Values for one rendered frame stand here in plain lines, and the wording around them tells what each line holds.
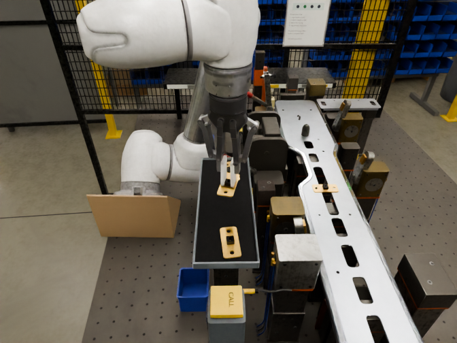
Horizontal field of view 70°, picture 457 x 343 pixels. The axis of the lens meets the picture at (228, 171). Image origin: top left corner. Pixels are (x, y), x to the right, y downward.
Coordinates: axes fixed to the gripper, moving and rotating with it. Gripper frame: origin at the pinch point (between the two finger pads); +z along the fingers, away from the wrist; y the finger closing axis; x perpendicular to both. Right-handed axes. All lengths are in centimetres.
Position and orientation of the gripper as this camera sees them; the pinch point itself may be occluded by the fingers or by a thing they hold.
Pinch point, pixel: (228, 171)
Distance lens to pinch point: 76.7
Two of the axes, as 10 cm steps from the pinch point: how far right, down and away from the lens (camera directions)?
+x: 2.3, -6.1, 7.6
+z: 0.0, 7.8, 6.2
